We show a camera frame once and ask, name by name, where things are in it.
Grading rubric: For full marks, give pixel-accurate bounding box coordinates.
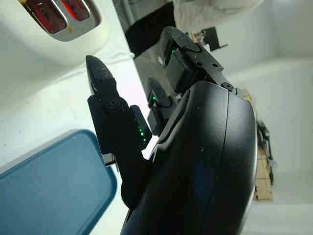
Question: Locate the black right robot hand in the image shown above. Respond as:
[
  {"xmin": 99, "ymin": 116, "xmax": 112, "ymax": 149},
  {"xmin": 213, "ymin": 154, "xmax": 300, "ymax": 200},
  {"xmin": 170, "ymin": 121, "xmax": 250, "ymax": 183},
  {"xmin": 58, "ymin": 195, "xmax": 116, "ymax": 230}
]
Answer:
[{"xmin": 85, "ymin": 26, "xmax": 259, "ymax": 235}]

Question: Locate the white two-slot toaster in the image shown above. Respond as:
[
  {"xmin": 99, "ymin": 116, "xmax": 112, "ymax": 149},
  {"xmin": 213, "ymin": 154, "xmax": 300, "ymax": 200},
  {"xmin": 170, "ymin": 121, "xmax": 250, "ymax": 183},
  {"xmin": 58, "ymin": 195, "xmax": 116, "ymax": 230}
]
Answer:
[{"xmin": 0, "ymin": 0, "xmax": 110, "ymax": 113}]

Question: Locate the blue plastic tray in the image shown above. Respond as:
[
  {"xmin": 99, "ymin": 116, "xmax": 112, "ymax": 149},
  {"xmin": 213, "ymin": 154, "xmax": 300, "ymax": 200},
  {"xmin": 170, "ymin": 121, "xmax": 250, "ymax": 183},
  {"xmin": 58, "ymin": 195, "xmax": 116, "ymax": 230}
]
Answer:
[{"xmin": 0, "ymin": 129, "xmax": 117, "ymax": 235}]

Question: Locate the white toaster power cord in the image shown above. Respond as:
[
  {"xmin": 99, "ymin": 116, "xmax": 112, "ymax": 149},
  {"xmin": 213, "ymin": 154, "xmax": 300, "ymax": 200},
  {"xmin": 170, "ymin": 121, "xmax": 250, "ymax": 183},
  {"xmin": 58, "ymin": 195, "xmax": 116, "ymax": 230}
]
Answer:
[{"xmin": 102, "ymin": 50, "xmax": 135, "ymax": 65}]

